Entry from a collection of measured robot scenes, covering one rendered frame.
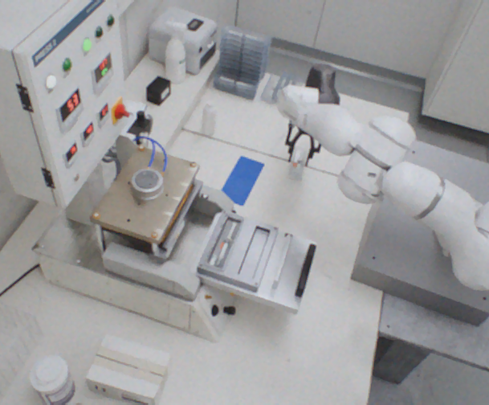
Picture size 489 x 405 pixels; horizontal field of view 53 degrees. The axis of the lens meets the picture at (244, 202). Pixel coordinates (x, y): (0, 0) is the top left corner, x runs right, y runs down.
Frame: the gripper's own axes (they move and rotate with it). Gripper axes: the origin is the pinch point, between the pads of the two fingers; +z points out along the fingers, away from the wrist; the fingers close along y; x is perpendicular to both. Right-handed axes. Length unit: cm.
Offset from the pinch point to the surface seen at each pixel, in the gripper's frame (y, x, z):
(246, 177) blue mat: -16.7, -9.1, 8.5
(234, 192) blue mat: -19.4, -17.3, 8.4
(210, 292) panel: -15, -65, -5
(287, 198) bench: -0.7, -14.1, 8.4
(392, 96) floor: 57, 168, 84
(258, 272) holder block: -4, -62, -16
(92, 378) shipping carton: -37, -94, -1
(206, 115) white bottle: -37.2, 7.4, -1.6
